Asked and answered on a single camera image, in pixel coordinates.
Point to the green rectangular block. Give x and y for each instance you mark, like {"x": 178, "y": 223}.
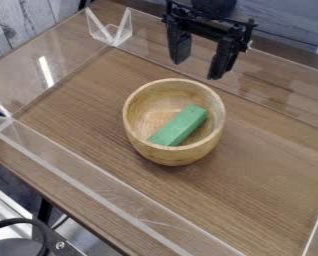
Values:
{"x": 180, "y": 126}

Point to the black table leg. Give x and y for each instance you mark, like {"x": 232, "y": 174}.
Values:
{"x": 44, "y": 211}

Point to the grey metal bracket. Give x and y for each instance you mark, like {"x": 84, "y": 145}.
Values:
{"x": 56, "y": 244}

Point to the brown wooden bowl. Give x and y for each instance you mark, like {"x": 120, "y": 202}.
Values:
{"x": 151, "y": 106}

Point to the clear acrylic enclosure wall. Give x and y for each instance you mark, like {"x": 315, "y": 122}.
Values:
{"x": 242, "y": 202}

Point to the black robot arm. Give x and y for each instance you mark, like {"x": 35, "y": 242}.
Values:
{"x": 211, "y": 20}

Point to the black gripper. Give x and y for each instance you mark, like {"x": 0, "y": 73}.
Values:
{"x": 215, "y": 20}

